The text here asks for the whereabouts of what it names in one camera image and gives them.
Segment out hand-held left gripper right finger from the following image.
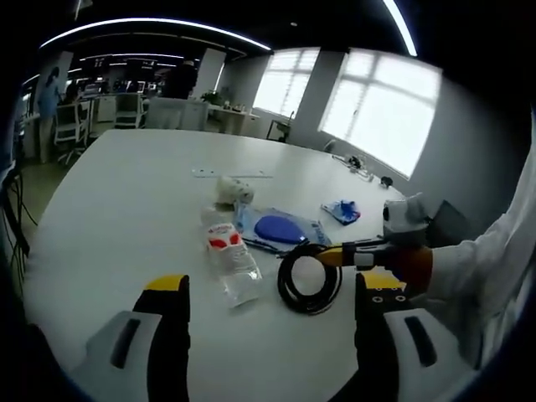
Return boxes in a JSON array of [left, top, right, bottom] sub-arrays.
[[330, 272, 482, 402]]

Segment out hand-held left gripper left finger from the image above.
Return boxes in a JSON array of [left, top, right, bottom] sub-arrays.
[[73, 275, 192, 402]]

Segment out small blue plastic packet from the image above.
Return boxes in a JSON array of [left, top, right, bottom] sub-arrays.
[[321, 199, 363, 227]]

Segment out black cable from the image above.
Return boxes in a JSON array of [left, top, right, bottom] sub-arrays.
[[276, 244, 343, 317]]

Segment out clear bag with blue disc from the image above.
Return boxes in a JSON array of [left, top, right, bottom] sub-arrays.
[[234, 205, 334, 255]]

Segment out clear plastic water bottle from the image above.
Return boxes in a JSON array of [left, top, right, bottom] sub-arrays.
[[199, 204, 265, 310]]

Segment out white paper cup green print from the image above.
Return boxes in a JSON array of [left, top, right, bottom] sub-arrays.
[[214, 175, 255, 207]]

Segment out distant white desk clutter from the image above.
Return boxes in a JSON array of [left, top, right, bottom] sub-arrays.
[[332, 153, 376, 183]]

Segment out white tabletop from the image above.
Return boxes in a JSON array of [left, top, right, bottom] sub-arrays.
[[23, 127, 420, 402]]

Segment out person's right hand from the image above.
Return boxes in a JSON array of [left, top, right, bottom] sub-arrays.
[[392, 245, 433, 294]]

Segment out wide bright window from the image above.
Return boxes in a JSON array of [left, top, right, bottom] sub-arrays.
[[319, 49, 444, 180]]

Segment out black metal cart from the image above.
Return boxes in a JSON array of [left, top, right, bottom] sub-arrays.
[[267, 118, 295, 142]]

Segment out white table socket strip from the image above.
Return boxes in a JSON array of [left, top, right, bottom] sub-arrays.
[[190, 167, 274, 180]]

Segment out narrow bright window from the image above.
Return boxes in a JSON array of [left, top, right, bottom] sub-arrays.
[[252, 47, 322, 119]]

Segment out white office desk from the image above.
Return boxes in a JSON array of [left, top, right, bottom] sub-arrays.
[[208, 104, 261, 136]]

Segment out short ceiling light strip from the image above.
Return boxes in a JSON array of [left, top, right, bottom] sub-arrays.
[[382, 0, 420, 58]]

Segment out white desk partition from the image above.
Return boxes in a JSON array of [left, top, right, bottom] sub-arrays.
[[146, 96, 209, 129]]

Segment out white office chair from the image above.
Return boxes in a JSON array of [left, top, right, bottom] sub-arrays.
[[53, 101, 91, 163], [114, 92, 146, 129]]

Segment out row of background monitors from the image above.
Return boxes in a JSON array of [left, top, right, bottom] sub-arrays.
[[78, 57, 169, 96]]

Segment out long curved ceiling light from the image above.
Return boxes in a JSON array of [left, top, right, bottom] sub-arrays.
[[39, 17, 272, 52]]

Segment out black floor cables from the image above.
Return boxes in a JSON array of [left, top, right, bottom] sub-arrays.
[[0, 166, 32, 260]]

